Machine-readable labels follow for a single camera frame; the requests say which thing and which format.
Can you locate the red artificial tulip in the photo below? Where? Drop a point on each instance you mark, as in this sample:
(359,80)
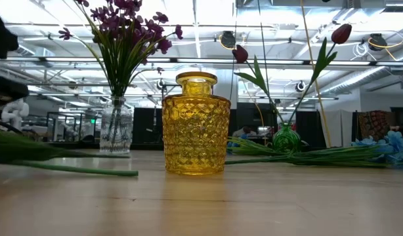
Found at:
(341,33)
(240,54)

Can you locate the white partition panel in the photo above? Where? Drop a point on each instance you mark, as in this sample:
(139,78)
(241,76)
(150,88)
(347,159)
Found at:
(341,128)

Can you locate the silver ventilation duct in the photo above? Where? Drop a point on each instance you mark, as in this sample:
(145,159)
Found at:
(352,80)
(31,49)

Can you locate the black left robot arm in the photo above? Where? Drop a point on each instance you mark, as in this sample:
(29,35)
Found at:
(1,36)

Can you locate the blue artificial flower bunch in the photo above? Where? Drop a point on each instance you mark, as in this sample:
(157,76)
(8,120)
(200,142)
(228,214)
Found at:
(395,139)
(250,147)

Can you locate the black partition panel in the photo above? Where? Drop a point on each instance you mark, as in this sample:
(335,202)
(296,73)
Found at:
(145,128)
(309,128)

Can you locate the clear glass vase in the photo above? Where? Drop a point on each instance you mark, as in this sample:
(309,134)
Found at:
(116,137)

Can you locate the patterned red tapestry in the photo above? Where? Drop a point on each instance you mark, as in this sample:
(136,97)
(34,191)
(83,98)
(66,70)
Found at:
(372,124)

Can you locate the green flower stems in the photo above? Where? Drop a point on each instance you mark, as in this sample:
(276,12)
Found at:
(24,147)
(90,169)

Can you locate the long ceiling light rail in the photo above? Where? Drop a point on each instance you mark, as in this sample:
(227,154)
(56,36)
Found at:
(221,60)

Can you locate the green exit sign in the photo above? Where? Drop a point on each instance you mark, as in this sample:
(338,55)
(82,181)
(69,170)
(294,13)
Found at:
(92,120)

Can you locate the yellow glass vase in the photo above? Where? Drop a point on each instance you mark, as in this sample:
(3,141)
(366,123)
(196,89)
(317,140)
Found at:
(195,131)

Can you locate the white robot figure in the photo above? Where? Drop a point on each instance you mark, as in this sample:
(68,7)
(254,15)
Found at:
(16,113)

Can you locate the green glass vase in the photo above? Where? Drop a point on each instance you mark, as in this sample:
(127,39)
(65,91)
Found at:
(286,139)

